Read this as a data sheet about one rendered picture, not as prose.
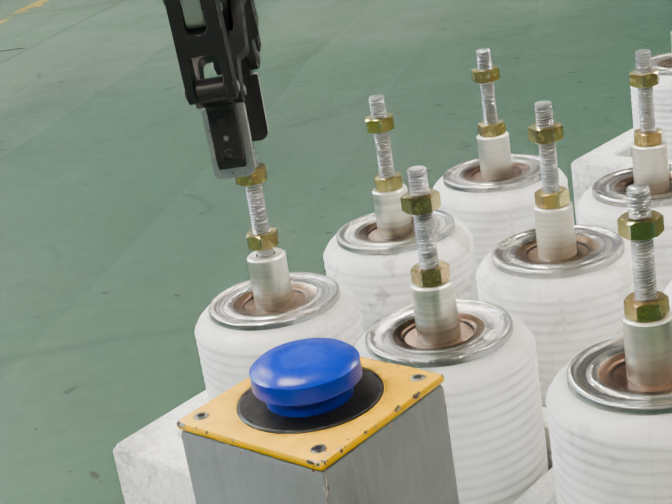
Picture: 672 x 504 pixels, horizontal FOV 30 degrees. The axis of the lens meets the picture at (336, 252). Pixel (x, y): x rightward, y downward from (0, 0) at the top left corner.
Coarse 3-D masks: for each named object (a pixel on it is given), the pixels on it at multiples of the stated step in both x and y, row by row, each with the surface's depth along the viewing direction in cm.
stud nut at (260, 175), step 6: (258, 162) 69; (258, 168) 68; (264, 168) 68; (252, 174) 68; (258, 174) 68; (264, 174) 68; (240, 180) 68; (246, 180) 68; (252, 180) 68; (258, 180) 68; (264, 180) 68
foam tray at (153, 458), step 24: (192, 408) 77; (144, 432) 75; (168, 432) 74; (120, 456) 73; (144, 456) 72; (168, 456) 71; (120, 480) 74; (144, 480) 72; (168, 480) 71; (552, 480) 63
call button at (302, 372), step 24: (264, 360) 45; (288, 360) 45; (312, 360) 44; (336, 360) 44; (360, 360) 45; (264, 384) 44; (288, 384) 43; (312, 384) 43; (336, 384) 43; (288, 408) 44; (312, 408) 44
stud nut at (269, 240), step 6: (270, 228) 70; (276, 228) 70; (252, 234) 70; (264, 234) 70; (270, 234) 69; (276, 234) 70; (252, 240) 70; (258, 240) 69; (264, 240) 69; (270, 240) 70; (276, 240) 70; (252, 246) 70; (258, 246) 70; (264, 246) 69; (270, 246) 70
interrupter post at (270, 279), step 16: (256, 256) 71; (272, 256) 70; (256, 272) 70; (272, 272) 70; (288, 272) 71; (256, 288) 70; (272, 288) 70; (288, 288) 71; (256, 304) 71; (272, 304) 70; (288, 304) 71
